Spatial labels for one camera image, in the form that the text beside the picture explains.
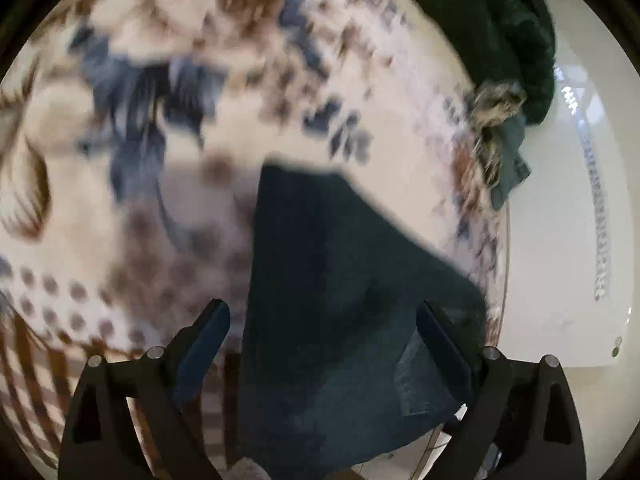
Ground person's left leg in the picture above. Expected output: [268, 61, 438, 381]
[225, 457, 273, 480]

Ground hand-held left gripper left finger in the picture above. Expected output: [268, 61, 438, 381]
[57, 299, 232, 480]

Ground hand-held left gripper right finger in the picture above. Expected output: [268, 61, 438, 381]
[416, 300, 587, 480]

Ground dark green plush blanket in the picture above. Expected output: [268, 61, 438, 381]
[395, 0, 557, 126]

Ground light blue frayed jeans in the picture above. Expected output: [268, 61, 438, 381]
[470, 80, 532, 211]

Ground dark blue jeans pants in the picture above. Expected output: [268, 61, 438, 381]
[237, 160, 488, 480]

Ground white headboard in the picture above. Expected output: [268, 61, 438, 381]
[492, 0, 637, 371]

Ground floral bed sheet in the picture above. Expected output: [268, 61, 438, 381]
[0, 0, 511, 480]

